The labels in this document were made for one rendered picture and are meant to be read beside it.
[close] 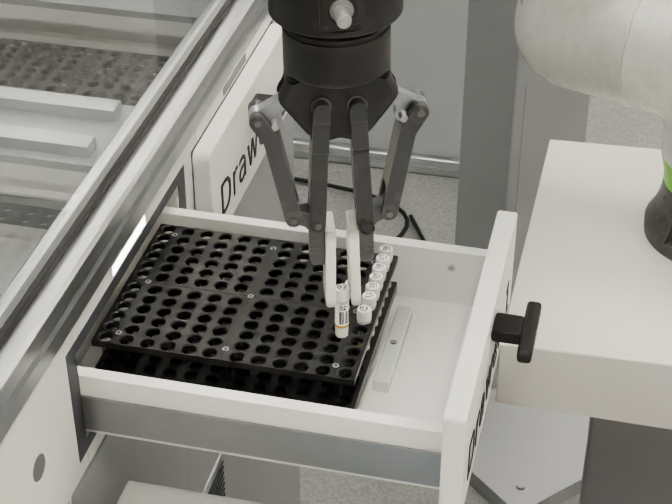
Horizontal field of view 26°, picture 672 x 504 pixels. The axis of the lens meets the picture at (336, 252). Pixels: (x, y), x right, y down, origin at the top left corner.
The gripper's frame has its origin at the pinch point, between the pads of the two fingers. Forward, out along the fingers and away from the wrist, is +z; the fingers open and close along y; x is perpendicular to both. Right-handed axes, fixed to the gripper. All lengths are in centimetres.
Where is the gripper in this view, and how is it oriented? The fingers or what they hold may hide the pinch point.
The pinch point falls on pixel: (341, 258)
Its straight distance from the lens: 111.0
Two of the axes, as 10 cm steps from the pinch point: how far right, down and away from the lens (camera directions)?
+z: 0.2, 8.2, 5.7
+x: -0.9, -5.7, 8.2
